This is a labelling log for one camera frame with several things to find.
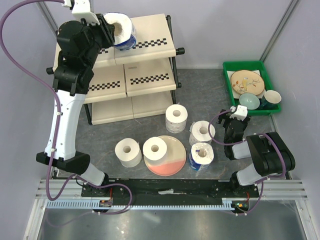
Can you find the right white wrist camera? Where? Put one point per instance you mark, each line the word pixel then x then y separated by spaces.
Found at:
pixel 239 112

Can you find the beige and pink plate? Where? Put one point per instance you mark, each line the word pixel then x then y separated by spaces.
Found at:
pixel 175 160

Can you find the white roll with dotted print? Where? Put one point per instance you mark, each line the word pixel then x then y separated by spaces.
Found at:
pixel 176 116

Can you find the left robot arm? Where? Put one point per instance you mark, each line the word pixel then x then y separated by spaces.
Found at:
pixel 79 44

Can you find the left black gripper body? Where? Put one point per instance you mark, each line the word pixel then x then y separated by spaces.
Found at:
pixel 100 36

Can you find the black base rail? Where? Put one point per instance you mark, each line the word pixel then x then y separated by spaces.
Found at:
pixel 183 192

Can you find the beige three-tier shelf rack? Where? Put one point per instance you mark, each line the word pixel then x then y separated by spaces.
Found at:
pixel 138 82

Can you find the dark teal mug white inside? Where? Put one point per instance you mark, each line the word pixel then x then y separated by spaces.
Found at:
pixel 269 100

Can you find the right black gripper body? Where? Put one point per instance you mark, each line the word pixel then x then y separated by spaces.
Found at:
pixel 225 115

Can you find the light teal ceramic bowl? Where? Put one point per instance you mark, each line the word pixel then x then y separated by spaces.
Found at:
pixel 249 100

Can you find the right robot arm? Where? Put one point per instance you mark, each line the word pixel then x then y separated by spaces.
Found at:
pixel 271 158

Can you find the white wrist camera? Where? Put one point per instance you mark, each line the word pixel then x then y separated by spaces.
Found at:
pixel 239 112
pixel 81 9

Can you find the white roll with pink core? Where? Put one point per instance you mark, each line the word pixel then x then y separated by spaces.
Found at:
pixel 199 133

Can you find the plain white roll on plate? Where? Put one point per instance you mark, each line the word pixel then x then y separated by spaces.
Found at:
pixel 155 151

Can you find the blue paper towel roll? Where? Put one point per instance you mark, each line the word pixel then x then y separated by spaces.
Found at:
pixel 124 30

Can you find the plain white roll on table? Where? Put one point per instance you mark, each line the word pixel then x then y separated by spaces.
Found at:
pixel 128 152

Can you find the beige plate with bird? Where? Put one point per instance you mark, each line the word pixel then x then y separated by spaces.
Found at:
pixel 246 81

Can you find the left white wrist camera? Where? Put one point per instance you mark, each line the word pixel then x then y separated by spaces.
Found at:
pixel 81 9

